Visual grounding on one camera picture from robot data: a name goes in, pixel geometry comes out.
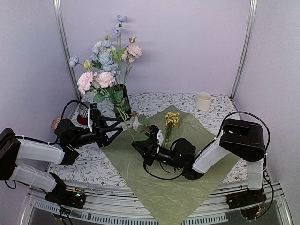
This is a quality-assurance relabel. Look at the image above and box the green and peach wrapping paper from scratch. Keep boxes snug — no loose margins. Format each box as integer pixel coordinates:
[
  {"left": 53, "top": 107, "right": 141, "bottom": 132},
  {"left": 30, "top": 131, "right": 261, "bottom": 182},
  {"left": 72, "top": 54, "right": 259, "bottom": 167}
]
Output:
[{"left": 102, "top": 105, "right": 239, "bottom": 225}]

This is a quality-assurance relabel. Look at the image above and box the black cylindrical vase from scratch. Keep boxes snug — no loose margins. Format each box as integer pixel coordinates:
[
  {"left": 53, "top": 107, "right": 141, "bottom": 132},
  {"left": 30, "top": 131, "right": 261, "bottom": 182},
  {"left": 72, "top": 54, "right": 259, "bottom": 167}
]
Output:
[{"left": 113, "top": 84, "right": 132, "bottom": 121}]

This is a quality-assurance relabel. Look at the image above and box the aluminium front rail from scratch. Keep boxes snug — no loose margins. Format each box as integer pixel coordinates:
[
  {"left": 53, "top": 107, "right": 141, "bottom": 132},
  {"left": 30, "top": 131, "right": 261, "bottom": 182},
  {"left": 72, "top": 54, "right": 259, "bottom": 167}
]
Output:
[{"left": 20, "top": 181, "right": 295, "bottom": 225}]

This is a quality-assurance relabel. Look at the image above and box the cream ceramic mug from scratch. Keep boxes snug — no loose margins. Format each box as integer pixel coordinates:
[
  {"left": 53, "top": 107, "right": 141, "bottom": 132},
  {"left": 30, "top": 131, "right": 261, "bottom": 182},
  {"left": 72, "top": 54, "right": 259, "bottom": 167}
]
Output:
[{"left": 195, "top": 92, "right": 216, "bottom": 111}]

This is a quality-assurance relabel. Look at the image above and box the left aluminium frame post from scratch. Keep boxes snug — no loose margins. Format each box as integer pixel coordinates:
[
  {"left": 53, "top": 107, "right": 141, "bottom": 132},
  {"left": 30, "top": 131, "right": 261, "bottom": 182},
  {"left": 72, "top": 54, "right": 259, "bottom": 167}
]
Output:
[{"left": 53, "top": 0, "right": 81, "bottom": 99}]

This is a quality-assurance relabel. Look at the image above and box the pink rose stem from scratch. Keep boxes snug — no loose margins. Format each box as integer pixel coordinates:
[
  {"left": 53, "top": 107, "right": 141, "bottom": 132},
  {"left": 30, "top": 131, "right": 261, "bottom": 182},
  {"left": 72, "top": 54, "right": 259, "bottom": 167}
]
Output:
[{"left": 122, "top": 37, "right": 143, "bottom": 85}]

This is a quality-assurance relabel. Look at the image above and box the small blue flower stem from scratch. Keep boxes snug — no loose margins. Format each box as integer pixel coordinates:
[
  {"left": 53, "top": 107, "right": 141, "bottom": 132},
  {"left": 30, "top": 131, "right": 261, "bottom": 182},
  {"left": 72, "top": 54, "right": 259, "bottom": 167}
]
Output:
[{"left": 112, "top": 15, "right": 127, "bottom": 86}]

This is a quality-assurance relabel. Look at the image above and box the red round coaster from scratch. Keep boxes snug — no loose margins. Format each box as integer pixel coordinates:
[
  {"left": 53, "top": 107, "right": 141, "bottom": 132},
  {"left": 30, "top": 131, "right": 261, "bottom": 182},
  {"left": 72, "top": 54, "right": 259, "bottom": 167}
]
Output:
[{"left": 76, "top": 115, "right": 88, "bottom": 126}]

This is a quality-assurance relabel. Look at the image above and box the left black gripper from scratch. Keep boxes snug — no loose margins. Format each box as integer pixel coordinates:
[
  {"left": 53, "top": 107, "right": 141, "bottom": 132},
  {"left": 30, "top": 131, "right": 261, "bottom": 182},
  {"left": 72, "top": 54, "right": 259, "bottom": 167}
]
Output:
[{"left": 69, "top": 116, "right": 123, "bottom": 149}]

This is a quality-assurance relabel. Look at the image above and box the white rose stem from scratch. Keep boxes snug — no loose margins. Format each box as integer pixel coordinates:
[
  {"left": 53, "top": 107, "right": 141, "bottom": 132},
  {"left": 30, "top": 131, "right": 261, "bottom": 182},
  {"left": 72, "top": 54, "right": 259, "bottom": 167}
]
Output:
[{"left": 92, "top": 34, "right": 116, "bottom": 55}]

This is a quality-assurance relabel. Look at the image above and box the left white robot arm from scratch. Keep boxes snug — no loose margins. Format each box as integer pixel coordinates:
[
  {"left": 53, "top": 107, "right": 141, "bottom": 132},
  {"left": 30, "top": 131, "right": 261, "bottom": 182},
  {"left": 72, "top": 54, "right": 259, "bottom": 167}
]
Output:
[{"left": 0, "top": 116, "right": 123, "bottom": 203}]

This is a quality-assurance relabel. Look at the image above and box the aluminium frame post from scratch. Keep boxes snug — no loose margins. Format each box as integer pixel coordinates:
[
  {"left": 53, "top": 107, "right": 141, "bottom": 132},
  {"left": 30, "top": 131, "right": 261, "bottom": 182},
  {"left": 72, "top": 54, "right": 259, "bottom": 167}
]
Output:
[
  {"left": 53, "top": 0, "right": 81, "bottom": 99},
  {"left": 230, "top": 0, "right": 258, "bottom": 102}
]

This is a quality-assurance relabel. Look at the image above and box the light blue hydrangea stem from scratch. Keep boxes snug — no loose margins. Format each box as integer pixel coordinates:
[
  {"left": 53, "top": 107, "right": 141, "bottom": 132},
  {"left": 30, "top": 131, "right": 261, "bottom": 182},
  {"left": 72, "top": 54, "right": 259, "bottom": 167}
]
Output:
[{"left": 69, "top": 51, "right": 119, "bottom": 75}]

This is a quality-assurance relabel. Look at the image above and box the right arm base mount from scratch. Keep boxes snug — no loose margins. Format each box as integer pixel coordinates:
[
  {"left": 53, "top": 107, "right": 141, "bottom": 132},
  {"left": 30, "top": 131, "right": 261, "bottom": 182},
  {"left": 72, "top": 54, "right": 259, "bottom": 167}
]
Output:
[{"left": 226, "top": 188, "right": 267, "bottom": 220}]

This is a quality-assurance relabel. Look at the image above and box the right aluminium frame post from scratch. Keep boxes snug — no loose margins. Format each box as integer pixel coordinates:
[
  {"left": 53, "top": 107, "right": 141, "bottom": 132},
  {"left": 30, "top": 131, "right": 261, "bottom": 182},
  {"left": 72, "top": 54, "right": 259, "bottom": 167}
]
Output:
[{"left": 230, "top": 0, "right": 258, "bottom": 102}]

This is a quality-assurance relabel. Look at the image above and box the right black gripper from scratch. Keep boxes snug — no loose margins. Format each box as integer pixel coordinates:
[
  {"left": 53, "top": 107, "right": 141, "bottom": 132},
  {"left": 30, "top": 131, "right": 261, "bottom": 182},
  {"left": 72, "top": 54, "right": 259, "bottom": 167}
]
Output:
[{"left": 132, "top": 140, "right": 183, "bottom": 170}]

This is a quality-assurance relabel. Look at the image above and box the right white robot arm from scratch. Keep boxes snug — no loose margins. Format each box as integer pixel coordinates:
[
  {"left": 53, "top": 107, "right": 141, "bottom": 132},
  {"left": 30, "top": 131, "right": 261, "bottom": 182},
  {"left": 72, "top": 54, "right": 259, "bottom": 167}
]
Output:
[{"left": 132, "top": 119, "right": 266, "bottom": 204}]

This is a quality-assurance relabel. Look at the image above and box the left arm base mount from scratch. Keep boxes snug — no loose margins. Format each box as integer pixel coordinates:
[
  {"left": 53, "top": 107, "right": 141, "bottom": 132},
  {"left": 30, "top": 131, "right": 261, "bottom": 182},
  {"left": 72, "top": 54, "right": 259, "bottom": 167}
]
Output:
[{"left": 45, "top": 172, "right": 86, "bottom": 209}]

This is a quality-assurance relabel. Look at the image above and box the deep pink peony stem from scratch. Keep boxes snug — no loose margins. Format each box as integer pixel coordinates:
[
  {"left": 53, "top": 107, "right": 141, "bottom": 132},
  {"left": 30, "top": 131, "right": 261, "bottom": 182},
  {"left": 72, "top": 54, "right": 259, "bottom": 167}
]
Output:
[{"left": 77, "top": 60, "right": 129, "bottom": 127}]

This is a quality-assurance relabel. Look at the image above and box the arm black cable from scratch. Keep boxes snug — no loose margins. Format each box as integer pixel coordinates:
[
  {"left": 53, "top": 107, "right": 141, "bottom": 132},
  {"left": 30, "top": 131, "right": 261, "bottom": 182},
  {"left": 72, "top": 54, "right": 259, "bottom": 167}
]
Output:
[
  {"left": 142, "top": 111, "right": 270, "bottom": 180},
  {"left": 14, "top": 100, "right": 90, "bottom": 145}
]

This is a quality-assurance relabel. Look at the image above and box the striped black white cup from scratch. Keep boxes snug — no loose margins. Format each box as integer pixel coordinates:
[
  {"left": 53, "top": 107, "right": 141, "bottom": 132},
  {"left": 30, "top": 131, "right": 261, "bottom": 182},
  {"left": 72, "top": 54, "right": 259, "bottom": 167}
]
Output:
[{"left": 78, "top": 102, "right": 90, "bottom": 119}]

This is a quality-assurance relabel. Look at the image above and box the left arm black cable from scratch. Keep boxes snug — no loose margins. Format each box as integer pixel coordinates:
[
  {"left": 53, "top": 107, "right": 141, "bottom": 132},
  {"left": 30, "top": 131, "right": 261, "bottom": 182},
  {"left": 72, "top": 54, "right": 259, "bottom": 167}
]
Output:
[{"left": 14, "top": 100, "right": 90, "bottom": 145}]

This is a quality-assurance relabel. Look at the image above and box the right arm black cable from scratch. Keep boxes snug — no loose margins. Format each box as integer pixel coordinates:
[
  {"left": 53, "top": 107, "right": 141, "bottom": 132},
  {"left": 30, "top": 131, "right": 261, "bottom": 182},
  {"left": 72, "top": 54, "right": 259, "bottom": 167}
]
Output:
[{"left": 142, "top": 111, "right": 270, "bottom": 180}]

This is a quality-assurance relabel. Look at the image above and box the pale pink peony stem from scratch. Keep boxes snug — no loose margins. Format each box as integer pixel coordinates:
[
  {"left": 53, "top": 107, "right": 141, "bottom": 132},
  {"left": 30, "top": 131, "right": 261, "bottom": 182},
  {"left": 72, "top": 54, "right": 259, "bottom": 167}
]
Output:
[{"left": 132, "top": 111, "right": 150, "bottom": 137}]

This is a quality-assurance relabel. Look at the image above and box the pink patterned ball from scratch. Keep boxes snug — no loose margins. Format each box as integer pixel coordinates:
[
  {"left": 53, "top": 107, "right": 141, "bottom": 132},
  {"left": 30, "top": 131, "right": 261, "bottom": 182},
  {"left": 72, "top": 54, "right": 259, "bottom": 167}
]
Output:
[{"left": 51, "top": 118, "right": 61, "bottom": 131}]

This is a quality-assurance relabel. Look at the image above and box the yellow daisy sprig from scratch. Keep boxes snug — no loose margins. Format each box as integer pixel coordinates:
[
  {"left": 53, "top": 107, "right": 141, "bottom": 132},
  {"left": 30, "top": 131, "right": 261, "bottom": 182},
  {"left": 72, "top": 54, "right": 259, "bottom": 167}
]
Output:
[{"left": 164, "top": 112, "right": 180, "bottom": 147}]

